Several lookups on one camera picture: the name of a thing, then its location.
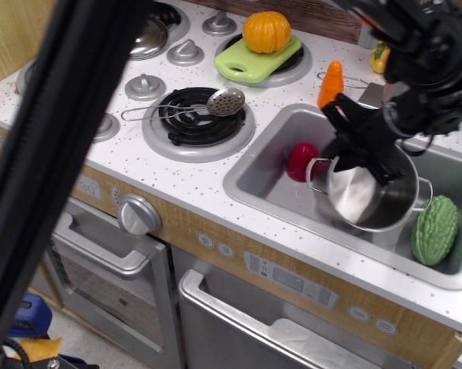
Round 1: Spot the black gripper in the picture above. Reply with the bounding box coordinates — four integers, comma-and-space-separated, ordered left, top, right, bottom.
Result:
321, 93, 406, 187

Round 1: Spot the stainless steel pot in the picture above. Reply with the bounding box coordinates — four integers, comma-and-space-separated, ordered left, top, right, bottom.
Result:
305, 147, 434, 234

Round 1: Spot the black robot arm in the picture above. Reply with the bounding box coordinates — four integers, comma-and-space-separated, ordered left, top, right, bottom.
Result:
0, 1, 462, 368

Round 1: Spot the grey toy sink basin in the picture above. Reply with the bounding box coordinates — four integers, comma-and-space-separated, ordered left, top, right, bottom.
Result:
224, 104, 462, 290

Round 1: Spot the steel pot lid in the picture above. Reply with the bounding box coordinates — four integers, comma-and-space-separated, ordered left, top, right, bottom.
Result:
129, 16, 168, 61

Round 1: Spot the red toy vegetable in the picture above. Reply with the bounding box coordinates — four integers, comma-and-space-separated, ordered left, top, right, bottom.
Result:
286, 142, 319, 182

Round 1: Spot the orange toy carrot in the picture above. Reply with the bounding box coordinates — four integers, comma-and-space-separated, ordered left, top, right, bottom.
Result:
317, 61, 344, 108

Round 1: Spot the back right stove burner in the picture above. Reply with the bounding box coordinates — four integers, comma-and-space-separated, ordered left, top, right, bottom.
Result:
215, 36, 312, 88

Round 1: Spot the stove burner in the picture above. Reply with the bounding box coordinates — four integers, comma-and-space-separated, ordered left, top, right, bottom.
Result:
215, 36, 312, 88
16, 58, 36, 96
148, 2, 190, 44

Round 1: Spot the yellow toy bell pepper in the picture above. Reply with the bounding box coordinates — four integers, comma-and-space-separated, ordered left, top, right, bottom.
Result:
370, 41, 391, 74

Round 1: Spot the green bitter gourd toy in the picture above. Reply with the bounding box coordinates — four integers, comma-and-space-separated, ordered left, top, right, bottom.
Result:
410, 195, 459, 267

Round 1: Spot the grey toy faucet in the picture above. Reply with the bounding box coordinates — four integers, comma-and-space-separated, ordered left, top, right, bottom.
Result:
357, 22, 393, 111

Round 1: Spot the metal slotted skimmer spoon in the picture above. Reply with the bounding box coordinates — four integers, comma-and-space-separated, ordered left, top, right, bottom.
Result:
121, 88, 245, 121

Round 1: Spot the green cutting board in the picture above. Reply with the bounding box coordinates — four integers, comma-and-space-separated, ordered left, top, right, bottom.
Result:
214, 35, 302, 83

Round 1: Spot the orange toy pumpkin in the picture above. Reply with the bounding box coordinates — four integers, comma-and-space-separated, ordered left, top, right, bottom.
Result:
242, 12, 291, 54

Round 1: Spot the front right black burner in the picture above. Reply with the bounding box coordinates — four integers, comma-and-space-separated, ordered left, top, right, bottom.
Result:
141, 87, 255, 163

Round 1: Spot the grey stove knob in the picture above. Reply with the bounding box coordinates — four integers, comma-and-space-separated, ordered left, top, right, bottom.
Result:
125, 73, 166, 101
93, 112, 120, 143
166, 39, 204, 67
201, 11, 237, 37

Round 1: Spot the toy dishwasher door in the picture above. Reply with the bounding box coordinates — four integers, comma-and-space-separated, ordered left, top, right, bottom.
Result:
172, 248, 413, 368

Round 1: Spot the back left stove burner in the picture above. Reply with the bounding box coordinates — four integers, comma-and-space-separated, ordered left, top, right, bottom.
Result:
148, 2, 190, 44

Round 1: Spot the grey oven dial right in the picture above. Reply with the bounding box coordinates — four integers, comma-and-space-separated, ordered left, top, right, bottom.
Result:
117, 194, 162, 236

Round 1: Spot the toy oven door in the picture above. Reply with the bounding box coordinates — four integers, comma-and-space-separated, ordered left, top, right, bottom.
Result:
44, 198, 184, 368

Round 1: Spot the front left stove burner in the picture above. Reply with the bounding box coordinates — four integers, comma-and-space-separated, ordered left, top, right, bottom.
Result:
16, 58, 36, 96

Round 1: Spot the blue clamp tool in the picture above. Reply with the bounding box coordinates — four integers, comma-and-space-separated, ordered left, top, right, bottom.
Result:
8, 292, 53, 338

